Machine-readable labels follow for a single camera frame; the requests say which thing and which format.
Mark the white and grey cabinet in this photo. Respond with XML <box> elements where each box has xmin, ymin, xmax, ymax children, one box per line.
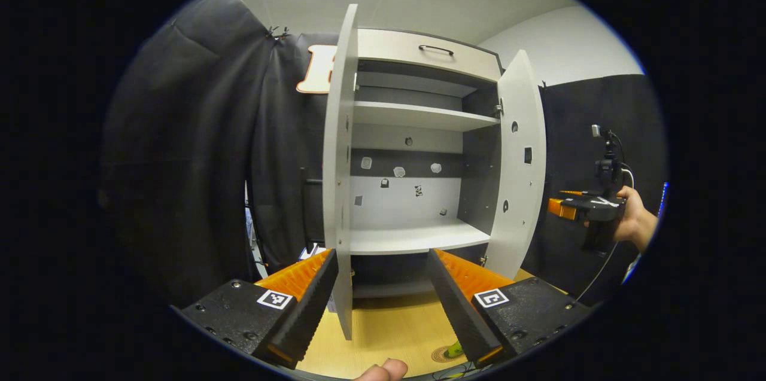
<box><xmin>350</xmin><ymin>27</ymin><xmax>503</xmax><ymax>299</ymax></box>

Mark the black backdrop cloth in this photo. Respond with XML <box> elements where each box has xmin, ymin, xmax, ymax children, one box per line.
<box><xmin>99</xmin><ymin>0</ymin><xmax>668</xmax><ymax>310</ymax></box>

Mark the white cabinet shelf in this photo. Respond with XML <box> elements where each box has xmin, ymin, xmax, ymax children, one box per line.
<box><xmin>353</xmin><ymin>100</ymin><xmax>501</xmax><ymax>132</ymax></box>
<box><xmin>350</xmin><ymin>218</ymin><xmax>491</xmax><ymax>256</ymax></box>

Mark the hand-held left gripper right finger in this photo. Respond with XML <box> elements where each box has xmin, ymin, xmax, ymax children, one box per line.
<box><xmin>426</xmin><ymin>248</ymin><xmax>593</xmax><ymax>368</ymax></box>

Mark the white cabinet drawer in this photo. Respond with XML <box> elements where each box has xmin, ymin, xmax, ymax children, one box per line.
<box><xmin>357</xmin><ymin>28</ymin><xmax>502</xmax><ymax>83</ymax></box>

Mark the round cork coaster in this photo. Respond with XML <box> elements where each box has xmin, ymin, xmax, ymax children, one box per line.
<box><xmin>431</xmin><ymin>343</ymin><xmax>466</xmax><ymax>364</ymax></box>

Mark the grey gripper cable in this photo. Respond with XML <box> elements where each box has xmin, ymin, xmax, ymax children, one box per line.
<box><xmin>573</xmin><ymin>166</ymin><xmax>635</xmax><ymax>305</ymax></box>

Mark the white cabinet door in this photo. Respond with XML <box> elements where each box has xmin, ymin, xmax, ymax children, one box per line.
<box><xmin>322</xmin><ymin>4</ymin><xmax>360</xmax><ymax>341</ymax></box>
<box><xmin>484</xmin><ymin>49</ymin><xmax>547</xmax><ymax>280</ymax></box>

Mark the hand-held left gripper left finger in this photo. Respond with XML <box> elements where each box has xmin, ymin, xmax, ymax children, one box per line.
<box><xmin>180</xmin><ymin>248</ymin><xmax>339</xmax><ymax>368</ymax></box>

